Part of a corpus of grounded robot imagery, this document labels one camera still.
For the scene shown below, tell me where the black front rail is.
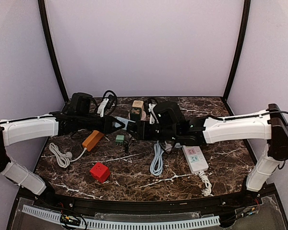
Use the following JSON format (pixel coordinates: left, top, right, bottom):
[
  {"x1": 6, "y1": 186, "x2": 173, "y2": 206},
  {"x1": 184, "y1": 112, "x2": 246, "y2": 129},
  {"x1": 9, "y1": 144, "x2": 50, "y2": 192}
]
[{"x1": 19, "y1": 186, "x2": 276, "y2": 219}]

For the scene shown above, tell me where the white strip coiled cable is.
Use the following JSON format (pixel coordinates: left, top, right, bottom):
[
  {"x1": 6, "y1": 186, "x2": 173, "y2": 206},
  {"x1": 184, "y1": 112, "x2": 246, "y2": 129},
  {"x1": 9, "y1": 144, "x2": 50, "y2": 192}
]
[{"x1": 198, "y1": 170, "x2": 213, "y2": 197}]

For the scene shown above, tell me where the black adapter thin cable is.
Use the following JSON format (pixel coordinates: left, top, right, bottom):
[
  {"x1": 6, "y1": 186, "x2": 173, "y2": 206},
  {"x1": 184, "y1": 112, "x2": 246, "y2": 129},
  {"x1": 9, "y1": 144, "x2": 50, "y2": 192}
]
[{"x1": 123, "y1": 135, "x2": 135, "y2": 154}]

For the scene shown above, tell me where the left black frame post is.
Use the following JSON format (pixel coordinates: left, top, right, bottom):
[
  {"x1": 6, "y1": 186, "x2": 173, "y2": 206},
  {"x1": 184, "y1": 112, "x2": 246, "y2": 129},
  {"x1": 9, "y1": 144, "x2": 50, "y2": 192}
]
[{"x1": 37, "y1": 0, "x2": 69, "y2": 103}]

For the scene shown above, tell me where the white slotted cable duct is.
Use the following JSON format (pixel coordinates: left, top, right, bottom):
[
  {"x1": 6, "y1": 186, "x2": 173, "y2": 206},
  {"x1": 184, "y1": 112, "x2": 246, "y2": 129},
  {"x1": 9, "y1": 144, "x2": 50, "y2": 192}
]
[{"x1": 22, "y1": 205, "x2": 220, "y2": 230}]

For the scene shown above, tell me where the green plug adapter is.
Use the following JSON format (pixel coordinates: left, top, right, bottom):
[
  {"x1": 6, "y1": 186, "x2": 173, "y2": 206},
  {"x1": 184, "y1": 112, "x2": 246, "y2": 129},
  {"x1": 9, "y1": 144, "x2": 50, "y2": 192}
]
[{"x1": 115, "y1": 135, "x2": 125, "y2": 145}]

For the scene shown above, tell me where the pink round socket base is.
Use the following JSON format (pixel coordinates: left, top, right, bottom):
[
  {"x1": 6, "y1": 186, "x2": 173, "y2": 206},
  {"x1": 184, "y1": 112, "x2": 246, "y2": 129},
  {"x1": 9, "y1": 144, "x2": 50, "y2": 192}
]
[{"x1": 128, "y1": 112, "x2": 146, "y2": 121}]

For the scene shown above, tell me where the beige cube socket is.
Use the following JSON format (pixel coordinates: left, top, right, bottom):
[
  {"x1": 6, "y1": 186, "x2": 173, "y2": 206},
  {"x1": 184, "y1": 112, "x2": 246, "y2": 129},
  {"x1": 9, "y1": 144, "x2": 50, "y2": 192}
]
[{"x1": 132, "y1": 100, "x2": 144, "y2": 110}]

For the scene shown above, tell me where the red cube socket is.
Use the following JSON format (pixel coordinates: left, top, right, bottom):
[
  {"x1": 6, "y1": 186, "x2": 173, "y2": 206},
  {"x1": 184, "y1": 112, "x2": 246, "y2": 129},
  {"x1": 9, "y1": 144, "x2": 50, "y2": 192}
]
[{"x1": 90, "y1": 162, "x2": 110, "y2": 183}]

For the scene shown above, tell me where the black frame post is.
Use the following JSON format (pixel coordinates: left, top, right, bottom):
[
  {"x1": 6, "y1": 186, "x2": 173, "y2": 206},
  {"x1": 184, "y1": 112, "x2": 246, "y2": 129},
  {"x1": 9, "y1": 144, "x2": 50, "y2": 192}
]
[
  {"x1": 223, "y1": 0, "x2": 251, "y2": 101},
  {"x1": 37, "y1": 0, "x2": 69, "y2": 103}
]

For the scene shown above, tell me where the light blue power strip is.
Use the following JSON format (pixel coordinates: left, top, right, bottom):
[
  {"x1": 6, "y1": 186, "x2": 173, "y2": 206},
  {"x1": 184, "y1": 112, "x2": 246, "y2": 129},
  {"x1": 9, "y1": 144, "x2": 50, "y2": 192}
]
[{"x1": 114, "y1": 116, "x2": 135, "y2": 130}]

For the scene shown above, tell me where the orange strip white cable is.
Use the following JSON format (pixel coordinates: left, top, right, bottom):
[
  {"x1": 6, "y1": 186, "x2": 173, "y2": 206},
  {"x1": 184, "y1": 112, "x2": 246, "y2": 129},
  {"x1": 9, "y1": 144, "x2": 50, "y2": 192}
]
[{"x1": 48, "y1": 142, "x2": 86, "y2": 169}]

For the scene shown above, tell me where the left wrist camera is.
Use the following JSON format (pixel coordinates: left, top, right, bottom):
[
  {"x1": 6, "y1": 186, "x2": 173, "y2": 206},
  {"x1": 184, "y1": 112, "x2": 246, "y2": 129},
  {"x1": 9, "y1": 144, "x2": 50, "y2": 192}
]
[{"x1": 70, "y1": 92, "x2": 93, "y2": 115}]

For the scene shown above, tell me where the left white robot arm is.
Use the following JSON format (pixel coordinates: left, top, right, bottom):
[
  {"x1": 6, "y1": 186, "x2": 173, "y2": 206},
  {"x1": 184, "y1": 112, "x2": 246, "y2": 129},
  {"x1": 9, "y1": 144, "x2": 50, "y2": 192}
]
[{"x1": 0, "y1": 112, "x2": 126, "y2": 196}]

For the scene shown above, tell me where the white power strip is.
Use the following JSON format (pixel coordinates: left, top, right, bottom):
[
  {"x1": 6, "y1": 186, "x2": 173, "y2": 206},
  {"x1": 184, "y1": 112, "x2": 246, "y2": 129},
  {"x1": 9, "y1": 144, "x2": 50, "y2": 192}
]
[{"x1": 182, "y1": 146, "x2": 209, "y2": 174}]

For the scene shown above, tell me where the right black frame post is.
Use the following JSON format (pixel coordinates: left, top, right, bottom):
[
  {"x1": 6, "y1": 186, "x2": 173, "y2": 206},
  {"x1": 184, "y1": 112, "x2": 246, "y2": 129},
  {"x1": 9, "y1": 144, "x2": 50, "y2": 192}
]
[{"x1": 223, "y1": 0, "x2": 251, "y2": 101}]

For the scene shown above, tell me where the orange power strip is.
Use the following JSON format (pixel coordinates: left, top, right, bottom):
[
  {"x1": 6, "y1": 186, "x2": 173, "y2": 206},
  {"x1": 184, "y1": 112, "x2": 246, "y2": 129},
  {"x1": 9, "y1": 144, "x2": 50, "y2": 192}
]
[{"x1": 82, "y1": 130, "x2": 104, "y2": 151}]

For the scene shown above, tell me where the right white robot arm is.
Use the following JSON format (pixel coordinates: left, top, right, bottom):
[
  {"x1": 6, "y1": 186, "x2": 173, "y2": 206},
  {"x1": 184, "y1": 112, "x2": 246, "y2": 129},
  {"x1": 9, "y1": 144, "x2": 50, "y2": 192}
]
[{"x1": 126, "y1": 102, "x2": 288, "y2": 192}]

